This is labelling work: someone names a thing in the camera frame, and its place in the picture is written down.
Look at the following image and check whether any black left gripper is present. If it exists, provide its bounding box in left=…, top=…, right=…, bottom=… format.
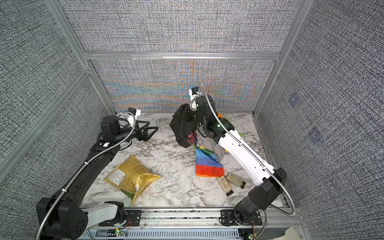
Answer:
left=114, top=120, right=157, bottom=145

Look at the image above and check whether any black cloth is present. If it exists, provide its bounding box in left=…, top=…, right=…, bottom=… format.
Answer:
left=170, top=104, right=197, bottom=148

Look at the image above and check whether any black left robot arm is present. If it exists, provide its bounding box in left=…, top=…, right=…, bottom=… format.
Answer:
left=35, top=112, right=159, bottom=240

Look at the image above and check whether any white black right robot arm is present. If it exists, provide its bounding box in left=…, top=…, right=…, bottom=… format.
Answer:
left=187, top=93, right=287, bottom=224

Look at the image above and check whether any grey ribbed cloth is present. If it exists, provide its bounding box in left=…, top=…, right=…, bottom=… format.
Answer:
left=196, top=129, right=227, bottom=162

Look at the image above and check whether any rainbow striped cloth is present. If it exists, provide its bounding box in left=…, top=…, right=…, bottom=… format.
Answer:
left=191, top=128, right=224, bottom=178

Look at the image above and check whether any gold snack bag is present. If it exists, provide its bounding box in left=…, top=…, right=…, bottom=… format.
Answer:
left=104, top=155, right=161, bottom=205

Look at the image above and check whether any glass jar black lid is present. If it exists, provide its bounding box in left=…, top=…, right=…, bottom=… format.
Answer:
left=217, top=176, right=233, bottom=197
left=226, top=173, right=246, bottom=189

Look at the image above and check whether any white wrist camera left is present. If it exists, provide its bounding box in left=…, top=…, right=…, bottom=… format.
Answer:
left=117, top=108, right=142, bottom=122

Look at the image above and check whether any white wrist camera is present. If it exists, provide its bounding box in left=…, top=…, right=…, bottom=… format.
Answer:
left=189, top=87, right=201, bottom=102
left=117, top=108, right=142, bottom=122

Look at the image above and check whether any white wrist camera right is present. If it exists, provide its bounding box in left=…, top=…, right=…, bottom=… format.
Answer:
left=189, top=87, right=201, bottom=102

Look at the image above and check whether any left arm metal conduit cable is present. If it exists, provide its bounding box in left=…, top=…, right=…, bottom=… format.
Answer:
left=34, top=111, right=137, bottom=240

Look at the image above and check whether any arm metal conduit cable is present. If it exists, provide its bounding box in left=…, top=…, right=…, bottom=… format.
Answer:
left=34, top=111, right=137, bottom=240
left=189, top=83, right=296, bottom=217

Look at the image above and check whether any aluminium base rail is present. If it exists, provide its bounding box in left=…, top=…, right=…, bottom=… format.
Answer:
left=80, top=207, right=311, bottom=240

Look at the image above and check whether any right arm metal conduit cable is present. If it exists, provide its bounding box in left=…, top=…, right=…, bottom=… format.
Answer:
left=189, top=83, right=296, bottom=217

